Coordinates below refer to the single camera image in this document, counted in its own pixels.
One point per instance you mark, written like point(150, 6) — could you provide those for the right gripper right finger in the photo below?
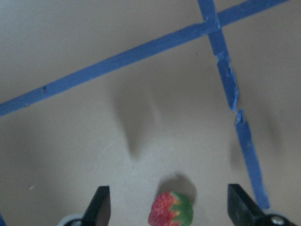
point(243, 211)

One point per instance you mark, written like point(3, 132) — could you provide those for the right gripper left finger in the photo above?
point(98, 211)

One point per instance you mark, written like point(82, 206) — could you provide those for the strawberry with green cap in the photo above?
point(171, 209)

